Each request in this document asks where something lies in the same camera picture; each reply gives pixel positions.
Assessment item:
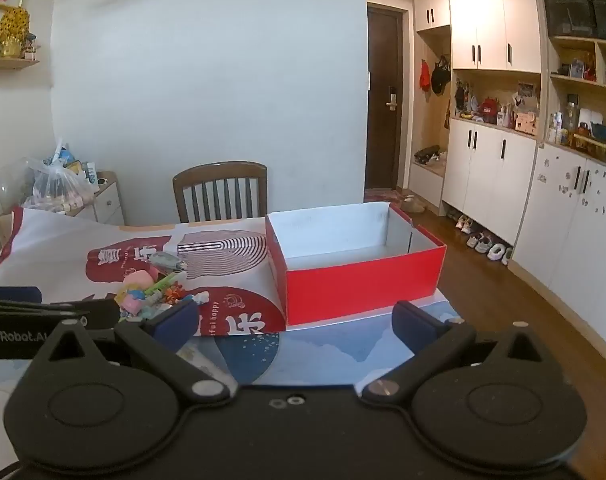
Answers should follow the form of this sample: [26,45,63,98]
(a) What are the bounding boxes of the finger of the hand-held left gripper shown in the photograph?
[0,299,121,330]
[0,286,42,305]

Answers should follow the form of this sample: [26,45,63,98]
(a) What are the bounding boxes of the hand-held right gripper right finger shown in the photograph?
[358,301,566,406]

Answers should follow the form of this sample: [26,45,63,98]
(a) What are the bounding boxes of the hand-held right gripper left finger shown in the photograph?
[30,301,234,406]

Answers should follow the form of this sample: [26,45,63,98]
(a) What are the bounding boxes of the pile of small colourful toys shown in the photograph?
[114,251,215,322]

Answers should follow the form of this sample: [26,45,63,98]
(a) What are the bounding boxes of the red cardboard box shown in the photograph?
[265,201,448,327]

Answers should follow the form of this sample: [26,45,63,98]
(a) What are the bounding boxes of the red and white printed tablecloth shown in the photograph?
[0,205,289,336]

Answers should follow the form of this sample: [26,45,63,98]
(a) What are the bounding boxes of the blue printed table mat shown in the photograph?
[0,296,466,480]

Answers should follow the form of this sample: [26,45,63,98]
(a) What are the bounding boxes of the grey and white shoes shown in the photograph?
[465,232,494,254]

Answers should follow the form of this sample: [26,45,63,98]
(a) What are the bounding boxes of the clear plastic bag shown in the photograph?
[20,140,101,213]

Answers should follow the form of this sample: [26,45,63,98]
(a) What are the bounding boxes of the patterned door mat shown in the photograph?
[364,189,401,206]

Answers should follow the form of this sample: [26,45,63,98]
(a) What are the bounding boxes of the small white drawer cabinet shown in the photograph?
[66,171,126,226]

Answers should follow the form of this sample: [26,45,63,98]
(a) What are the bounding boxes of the brown wooden chair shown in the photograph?
[172,161,269,224]

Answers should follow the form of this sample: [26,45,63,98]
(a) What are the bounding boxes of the black shoes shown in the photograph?
[414,145,448,167]

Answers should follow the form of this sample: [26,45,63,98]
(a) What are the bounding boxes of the white entry cabinet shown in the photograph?
[408,0,542,261]

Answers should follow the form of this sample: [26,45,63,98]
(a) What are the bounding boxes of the white shelving unit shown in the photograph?
[508,0,606,333]

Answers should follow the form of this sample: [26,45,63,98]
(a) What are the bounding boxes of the red bag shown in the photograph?
[479,97,500,125]

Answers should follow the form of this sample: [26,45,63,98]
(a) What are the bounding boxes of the black hanging bag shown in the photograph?
[430,56,452,96]

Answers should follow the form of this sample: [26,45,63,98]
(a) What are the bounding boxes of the clear water bottle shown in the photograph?
[564,94,580,133]

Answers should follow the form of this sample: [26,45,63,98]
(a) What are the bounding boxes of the gold flower ornament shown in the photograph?
[0,7,31,58]

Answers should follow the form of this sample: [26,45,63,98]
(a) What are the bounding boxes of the dark brown door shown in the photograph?
[365,2,405,192]

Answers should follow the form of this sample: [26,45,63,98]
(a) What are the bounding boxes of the wooden wall shelf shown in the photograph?
[0,55,40,72]

